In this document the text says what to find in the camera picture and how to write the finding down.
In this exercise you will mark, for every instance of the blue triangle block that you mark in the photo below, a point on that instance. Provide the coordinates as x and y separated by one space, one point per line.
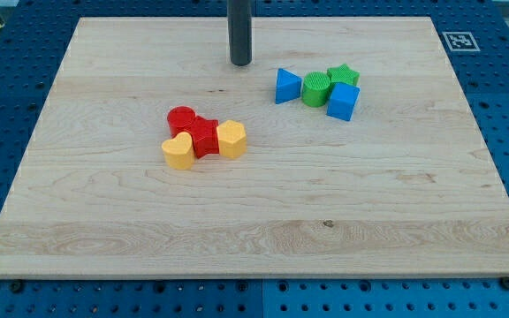
288 86

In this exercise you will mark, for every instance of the yellow hexagon block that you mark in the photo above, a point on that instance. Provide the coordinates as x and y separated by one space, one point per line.
232 139

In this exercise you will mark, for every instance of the red star block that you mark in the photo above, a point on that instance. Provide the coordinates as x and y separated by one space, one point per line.
204 136

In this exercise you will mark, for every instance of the yellow heart block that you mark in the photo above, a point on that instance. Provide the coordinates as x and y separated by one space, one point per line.
178 152

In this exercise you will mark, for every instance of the red cylinder block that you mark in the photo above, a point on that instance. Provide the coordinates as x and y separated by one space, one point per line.
180 119

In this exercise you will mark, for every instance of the green cylinder block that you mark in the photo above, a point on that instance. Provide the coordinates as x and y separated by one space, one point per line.
316 89

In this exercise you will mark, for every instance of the blue cube block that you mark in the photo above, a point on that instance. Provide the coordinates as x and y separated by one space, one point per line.
342 101

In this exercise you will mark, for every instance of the green star block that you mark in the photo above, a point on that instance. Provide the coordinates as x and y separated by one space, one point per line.
343 74

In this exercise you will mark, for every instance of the light wooden board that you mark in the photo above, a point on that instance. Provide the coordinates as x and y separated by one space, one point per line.
405 189

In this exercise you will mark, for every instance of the white fiducial marker tag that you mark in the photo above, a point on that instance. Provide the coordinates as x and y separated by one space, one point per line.
460 41

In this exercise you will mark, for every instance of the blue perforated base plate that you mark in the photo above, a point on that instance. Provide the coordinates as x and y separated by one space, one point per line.
32 44

